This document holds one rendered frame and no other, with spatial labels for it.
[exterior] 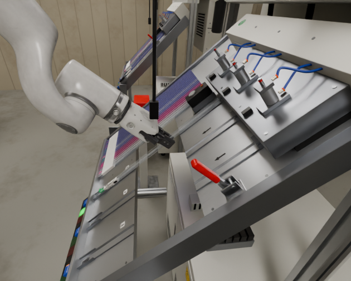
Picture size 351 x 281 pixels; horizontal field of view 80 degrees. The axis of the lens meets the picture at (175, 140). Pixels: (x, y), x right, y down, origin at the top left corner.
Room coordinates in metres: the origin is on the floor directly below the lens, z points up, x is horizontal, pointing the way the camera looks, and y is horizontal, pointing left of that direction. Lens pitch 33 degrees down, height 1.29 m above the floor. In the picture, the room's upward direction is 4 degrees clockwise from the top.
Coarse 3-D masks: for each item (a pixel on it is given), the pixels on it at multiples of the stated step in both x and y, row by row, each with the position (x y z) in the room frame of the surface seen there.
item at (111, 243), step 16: (128, 160) 0.57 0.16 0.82; (112, 176) 0.54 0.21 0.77; (128, 176) 0.48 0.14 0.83; (96, 192) 0.49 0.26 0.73; (112, 192) 0.46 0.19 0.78; (128, 192) 0.42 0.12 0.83; (96, 208) 0.43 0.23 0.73; (112, 208) 0.39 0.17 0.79; (128, 208) 0.36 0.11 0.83; (96, 224) 0.37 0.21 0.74; (112, 224) 0.34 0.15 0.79; (128, 224) 0.31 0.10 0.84; (96, 240) 0.31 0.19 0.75; (112, 240) 0.29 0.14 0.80; (128, 240) 0.27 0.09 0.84; (96, 256) 0.26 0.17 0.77; (112, 256) 0.25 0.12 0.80; (128, 256) 0.23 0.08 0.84; (80, 272) 0.25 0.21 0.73; (96, 272) 0.23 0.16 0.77; (112, 272) 0.21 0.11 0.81
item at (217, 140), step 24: (216, 96) 0.59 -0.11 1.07; (216, 120) 0.48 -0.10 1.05; (240, 120) 0.43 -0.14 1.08; (192, 144) 0.45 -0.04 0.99; (216, 144) 0.40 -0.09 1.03; (240, 144) 0.36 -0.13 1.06; (312, 144) 0.28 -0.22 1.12; (192, 168) 0.37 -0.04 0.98; (216, 168) 0.33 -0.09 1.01; (240, 168) 0.30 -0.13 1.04; (264, 168) 0.28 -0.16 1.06; (216, 192) 0.28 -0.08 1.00
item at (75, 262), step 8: (104, 144) 0.78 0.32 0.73; (96, 168) 0.62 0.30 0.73; (96, 176) 0.57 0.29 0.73; (96, 184) 0.54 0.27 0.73; (88, 200) 0.46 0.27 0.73; (88, 208) 0.43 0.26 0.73; (88, 216) 0.40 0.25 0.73; (88, 224) 0.38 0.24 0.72; (80, 232) 0.34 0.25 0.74; (80, 240) 0.32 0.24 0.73; (80, 248) 0.30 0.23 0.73; (72, 256) 0.28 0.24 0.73; (80, 256) 0.28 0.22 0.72; (72, 264) 0.26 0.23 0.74; (80, 264) 0.27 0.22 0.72; (72, 272) 0.24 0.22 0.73; (72, 280) 0.23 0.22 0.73
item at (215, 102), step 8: (208, 104) 0.55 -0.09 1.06; (216, 104) 0.54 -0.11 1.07; (200, 112) 0.54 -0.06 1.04; (192, 120) 0.53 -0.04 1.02; (184, 128) 0.53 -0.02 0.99; (168, 136) 0.53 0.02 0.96; (176, 136) 0.52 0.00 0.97; (160, 144) 0.51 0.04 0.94; (152, 152) 0.51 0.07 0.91; (144, 160) 0.51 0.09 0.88; (128, 168) 0.50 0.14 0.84; (120, 176) 0.49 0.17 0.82
